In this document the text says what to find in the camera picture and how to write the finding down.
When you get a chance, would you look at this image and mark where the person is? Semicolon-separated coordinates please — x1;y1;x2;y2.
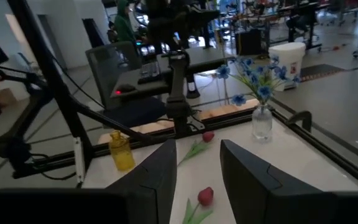
112;0;137;44

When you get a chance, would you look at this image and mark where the black curved bracket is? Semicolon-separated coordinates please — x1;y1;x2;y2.
286;110;313;133

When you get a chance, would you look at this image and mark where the yellow glass vase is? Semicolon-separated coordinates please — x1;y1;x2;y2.
108;129;136;172

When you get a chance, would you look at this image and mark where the red artificial tulip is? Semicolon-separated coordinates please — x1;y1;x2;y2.
181;186;215;224
177;130;216;166

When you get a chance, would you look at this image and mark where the grey office chair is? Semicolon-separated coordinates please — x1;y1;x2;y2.
85;41;167;128

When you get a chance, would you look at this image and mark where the black floor mat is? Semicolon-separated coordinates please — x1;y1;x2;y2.
300;63;346;82

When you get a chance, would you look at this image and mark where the white rectangular plate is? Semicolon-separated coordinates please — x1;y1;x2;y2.
73;136;86;184

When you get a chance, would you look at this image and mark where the black aluminium rig frame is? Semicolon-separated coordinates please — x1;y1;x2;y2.
0;0;358;190

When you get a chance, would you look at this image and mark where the black keyboard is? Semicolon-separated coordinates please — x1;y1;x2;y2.
137;60;162;85

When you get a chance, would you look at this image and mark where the blue artificial flower bunch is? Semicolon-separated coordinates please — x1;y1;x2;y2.
215;55;301;108

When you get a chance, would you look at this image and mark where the white plastic bucket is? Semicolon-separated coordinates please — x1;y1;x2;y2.
268;42;306;93

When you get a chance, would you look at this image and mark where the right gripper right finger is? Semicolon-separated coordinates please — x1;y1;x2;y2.
219;139;335;224

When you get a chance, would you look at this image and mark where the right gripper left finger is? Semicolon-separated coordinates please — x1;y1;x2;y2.
106;139;179;224

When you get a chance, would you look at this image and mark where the clear ribbed glass vase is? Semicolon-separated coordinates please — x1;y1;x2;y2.
251;103;274;143

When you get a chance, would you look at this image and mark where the dark grey desk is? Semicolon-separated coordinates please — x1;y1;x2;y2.
110;46;229;100

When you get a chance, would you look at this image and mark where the black computer mouse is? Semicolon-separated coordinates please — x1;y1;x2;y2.
114;83;137;96

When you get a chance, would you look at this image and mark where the black crate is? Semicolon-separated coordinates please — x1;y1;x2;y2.
234;28;264;57

